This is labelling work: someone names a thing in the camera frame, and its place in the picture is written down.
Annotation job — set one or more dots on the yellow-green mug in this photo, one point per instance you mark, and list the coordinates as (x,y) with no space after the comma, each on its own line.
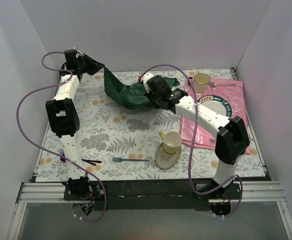
(172,141)

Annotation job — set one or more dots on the speckled round coaster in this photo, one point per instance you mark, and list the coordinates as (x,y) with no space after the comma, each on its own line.
(164,160)

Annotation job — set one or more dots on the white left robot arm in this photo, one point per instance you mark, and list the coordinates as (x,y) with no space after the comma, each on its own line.
(62,114)

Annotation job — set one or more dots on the cream enamel mug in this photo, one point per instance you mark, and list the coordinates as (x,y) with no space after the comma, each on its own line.
(200,82)

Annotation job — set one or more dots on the silver spoon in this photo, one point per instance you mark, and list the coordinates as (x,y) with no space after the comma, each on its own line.
(215,85)

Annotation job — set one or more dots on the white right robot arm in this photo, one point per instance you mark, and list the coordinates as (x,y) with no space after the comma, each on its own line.
(230,133)

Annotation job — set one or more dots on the purple plastic fork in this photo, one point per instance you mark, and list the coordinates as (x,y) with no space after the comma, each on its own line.
(61,152)

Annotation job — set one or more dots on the purple metal spoon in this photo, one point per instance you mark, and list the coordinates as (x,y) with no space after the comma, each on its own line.
(96,161)

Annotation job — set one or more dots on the white plate green rim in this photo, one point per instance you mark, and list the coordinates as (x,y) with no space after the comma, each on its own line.
(217,104)

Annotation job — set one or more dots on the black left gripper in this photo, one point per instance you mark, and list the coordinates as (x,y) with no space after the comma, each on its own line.
(91,65)

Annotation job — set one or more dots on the dark green cloth napkin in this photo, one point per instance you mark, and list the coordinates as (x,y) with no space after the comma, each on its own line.
(130,96)

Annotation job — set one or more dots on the aluminium frame rail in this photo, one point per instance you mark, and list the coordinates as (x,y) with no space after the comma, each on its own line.
(153,210)

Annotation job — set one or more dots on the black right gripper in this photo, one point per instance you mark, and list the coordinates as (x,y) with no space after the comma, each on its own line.
(151,97)

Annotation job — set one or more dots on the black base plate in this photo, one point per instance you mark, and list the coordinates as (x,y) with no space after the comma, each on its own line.
(144,195)

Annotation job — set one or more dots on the blue plastic fork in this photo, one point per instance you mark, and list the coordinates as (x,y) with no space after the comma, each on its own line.
(119,160)

